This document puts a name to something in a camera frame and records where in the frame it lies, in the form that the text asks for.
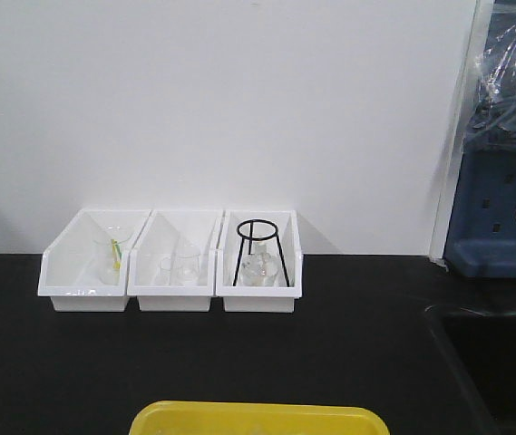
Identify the yellow plastic tray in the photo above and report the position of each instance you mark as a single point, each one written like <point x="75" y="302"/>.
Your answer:
<point x="204" y="417"/>

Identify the white right storage bin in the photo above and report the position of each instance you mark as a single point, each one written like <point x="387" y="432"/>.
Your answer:
<point x="277" y="298"/>

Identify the white storage bin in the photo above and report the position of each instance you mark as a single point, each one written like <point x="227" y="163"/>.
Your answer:
<point x="277" y="298"/>
<point x="68" y="274"/>
<point x="165" y="231"/>

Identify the glass flask in bin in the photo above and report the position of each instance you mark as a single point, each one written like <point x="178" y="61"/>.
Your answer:
<point x="259" y="268"/>

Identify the medium glass beaker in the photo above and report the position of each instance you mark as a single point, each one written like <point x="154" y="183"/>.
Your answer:
<point x="186" y="266"/>

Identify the white middle storage bin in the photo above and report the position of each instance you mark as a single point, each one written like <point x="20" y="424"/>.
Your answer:
<point x="165" y="231"/>

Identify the small glass beaker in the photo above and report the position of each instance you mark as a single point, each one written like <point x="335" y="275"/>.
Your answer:
<point x="165" y="271"/>

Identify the glass beaker with yellow stick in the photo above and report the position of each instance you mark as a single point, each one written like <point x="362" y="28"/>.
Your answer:
<point x="109" y="243"/>

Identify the white left storage bin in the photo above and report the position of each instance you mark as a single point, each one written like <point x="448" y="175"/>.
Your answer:
<point x="68" y="274"/>

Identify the blue drying rack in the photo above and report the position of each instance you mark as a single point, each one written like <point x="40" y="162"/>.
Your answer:
<point x="481" y="238"/>

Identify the black sink basin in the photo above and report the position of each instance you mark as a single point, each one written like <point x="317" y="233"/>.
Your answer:
<point x="479" y="347"/>

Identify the black wire tripod stand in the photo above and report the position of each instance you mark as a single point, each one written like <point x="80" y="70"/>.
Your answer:
<point x="255" y="230"/>

